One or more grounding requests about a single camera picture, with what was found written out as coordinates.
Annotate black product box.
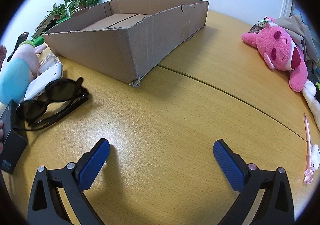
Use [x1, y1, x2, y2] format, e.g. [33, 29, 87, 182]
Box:
[1, 100, 28, 174]

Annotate black sunglasses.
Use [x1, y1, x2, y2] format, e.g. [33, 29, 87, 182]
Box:
[14, 77, 89, 131]

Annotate blue pink pig plush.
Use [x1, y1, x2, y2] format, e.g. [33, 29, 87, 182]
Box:
[1, 40, 47, 106]

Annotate white rectangular device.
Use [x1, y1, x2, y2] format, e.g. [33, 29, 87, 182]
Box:
[23, 53, 63, 101]

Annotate person's left hand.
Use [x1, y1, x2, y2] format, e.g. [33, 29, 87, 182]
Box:
[0, 45, 7, 70]

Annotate pink pen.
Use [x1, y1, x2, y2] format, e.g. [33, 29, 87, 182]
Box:
[304, 114, 313, 185]

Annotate small white earbud case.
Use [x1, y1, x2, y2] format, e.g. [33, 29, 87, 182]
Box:
[311, 144, 320, 171]

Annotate white panda plush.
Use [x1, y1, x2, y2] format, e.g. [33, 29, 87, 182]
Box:
[302, 79, 320, 129]

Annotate pink bear plush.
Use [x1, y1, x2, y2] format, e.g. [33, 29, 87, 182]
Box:
[241, 17, 308, 92]

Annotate green covered side table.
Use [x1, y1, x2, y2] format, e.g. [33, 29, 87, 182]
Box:
[30, 16, 73, 47]

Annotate small cardboard box on side table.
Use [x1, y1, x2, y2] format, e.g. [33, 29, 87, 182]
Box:
[32, 14, 57, 38]

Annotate beige folded garment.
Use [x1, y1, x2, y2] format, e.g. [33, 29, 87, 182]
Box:
[249, 15, 319, 70]

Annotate open cardboard tray box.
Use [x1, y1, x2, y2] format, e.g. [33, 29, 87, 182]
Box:
[43, 0, 209, 87]

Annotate small potted green plant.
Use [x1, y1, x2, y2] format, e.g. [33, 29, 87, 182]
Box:
[48, 3, 68, 21]

